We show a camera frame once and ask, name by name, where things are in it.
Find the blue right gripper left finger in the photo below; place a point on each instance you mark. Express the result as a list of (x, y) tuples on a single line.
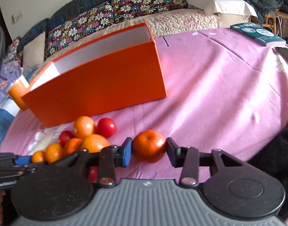
[(111, 157)]

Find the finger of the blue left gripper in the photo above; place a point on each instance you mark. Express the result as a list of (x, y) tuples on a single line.
[(22, 160)]

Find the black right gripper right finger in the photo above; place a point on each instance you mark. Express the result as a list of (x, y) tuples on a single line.
[(187, 158)]

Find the tiny mandarin orange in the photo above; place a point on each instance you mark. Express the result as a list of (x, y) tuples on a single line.
[(38, 156)]

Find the large orange fruit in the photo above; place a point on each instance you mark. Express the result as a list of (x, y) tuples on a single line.
[(94, 143)]

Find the red tomato near gripper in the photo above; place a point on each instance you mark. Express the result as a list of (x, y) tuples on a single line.
[(92, 176)]

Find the small mandarin orange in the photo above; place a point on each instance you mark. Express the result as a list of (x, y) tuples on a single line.
[(53, 153)]

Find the small red tomato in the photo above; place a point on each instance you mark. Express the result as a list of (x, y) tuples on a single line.
[(64, 137)]

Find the orange cup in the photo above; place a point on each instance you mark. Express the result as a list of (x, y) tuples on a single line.
[(17, 89)]

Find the pink floral tablecloth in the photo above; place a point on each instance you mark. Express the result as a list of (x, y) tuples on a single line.
[(224, 91)]

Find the orange cardboard box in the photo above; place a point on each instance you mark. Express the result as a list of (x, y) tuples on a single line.
[(114, 71)]

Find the cream cushion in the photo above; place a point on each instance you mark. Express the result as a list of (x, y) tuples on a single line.
[(33, 53)]

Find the floral pillow left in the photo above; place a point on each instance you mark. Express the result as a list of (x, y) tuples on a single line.
[(86, 23)]

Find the floral pillow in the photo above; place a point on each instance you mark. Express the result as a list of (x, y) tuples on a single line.
[(125, 10), (86, 23)]

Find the beige quilted bed cover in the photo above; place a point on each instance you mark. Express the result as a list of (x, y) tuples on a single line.
[(160, 24)]

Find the teal book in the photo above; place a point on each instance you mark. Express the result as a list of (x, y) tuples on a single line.
[(258, 34)]

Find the black framed mirror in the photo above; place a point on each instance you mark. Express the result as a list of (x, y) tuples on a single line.
[(283, 51)]

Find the floral pillow right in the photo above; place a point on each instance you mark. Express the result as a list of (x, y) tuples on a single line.
[(125, 10)]

